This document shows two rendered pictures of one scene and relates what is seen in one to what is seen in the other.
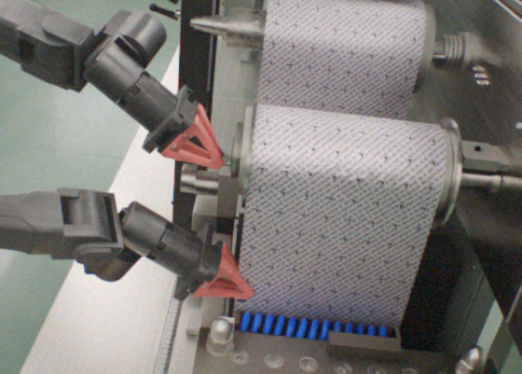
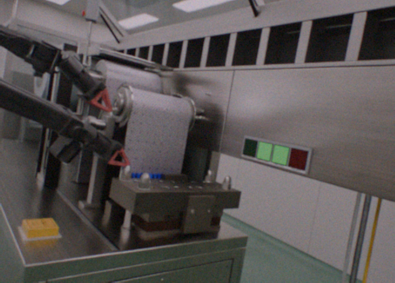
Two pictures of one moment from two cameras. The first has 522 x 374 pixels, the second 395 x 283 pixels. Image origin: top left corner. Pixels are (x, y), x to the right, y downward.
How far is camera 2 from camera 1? 0.66 m
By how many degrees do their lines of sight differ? 44
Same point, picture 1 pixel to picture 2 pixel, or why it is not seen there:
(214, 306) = (98, 189)
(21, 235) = (55, 114)
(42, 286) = not seen: outside the picture
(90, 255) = (79, 130)
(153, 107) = (90, 80)
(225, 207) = (109, 133)
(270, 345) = not seen: hidden behind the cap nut
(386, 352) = (183, 176)
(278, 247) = (139, 139)
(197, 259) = (111, 143)
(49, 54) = (46, 52)
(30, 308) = not seen: outside the picture
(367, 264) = (170, 146)
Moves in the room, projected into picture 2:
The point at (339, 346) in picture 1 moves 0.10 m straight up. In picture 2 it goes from (168, 175) to (173, 146)
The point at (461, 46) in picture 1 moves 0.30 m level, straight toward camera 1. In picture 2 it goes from (168, 90) to (188, 87)
